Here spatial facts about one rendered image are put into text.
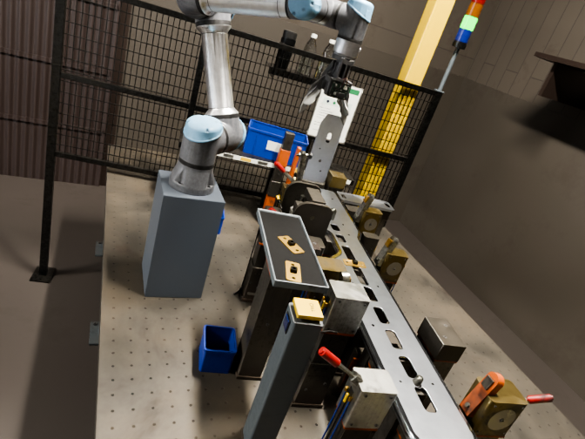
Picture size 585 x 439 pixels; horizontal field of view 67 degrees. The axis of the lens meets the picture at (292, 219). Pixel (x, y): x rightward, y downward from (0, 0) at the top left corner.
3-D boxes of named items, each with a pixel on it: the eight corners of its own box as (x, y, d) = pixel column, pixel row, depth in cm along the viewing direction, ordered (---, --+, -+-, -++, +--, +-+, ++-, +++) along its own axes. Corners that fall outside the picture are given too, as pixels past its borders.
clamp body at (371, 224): (361, 280, 210) (389, 216, 195) (339, 276, 206) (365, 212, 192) (357, 272, 216) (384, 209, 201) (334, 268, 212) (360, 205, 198)
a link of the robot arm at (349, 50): (333, 35, 131) (359, 43, 133) (328, 51, 133) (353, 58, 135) (340, 38, 124) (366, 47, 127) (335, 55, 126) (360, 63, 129)
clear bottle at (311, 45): (309, 77, 230) (322, 37, 221) (298, 73, 228) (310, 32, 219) (307, 74, 235) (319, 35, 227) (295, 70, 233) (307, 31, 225)
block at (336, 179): (324, 240, 234) (347, 178, 219) (310, 238, 232) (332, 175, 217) (320, 233, 241) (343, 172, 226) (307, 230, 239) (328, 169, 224)
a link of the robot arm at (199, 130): (171, 154, 142) (178, 114, 137) (195, 148, 154) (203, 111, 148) (201, 169, 139) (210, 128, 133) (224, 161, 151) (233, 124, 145)
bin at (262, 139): (300, 168, 222) (308, 144, 217) (241, 151, 218) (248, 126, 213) (299, 158, 237) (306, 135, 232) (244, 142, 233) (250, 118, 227)
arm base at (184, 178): (171, 192, 141) (176, 164, 137) (166, 172, 153) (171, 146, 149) (217, 198, 147) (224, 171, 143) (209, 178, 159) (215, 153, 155)
